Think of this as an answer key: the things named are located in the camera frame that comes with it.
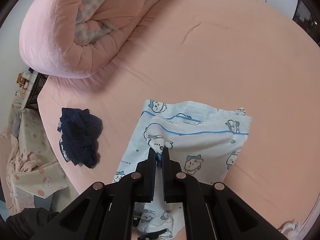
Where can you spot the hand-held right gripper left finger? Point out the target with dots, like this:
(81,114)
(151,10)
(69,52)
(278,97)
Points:
(147,180)

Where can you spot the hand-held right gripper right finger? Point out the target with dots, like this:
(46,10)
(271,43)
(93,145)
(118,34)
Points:
(168,180)

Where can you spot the light blue printed pants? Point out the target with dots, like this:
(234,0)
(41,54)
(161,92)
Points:
(205,145)

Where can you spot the navy blue garment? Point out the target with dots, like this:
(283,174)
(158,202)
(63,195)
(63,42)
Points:
(80,135)

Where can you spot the cream printed blanket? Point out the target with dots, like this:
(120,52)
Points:
(32,160)

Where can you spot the person's black clothing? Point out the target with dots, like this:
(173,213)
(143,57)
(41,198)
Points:
(30,222)

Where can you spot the pink printed garment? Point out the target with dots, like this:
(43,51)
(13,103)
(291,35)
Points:
(291,230)

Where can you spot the white side table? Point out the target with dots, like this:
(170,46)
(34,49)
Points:
(32,90)

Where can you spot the small brown teddy bear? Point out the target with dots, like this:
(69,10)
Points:
(20,78)

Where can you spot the rolled pink quilt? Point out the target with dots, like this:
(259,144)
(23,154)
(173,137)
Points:
(55,35)

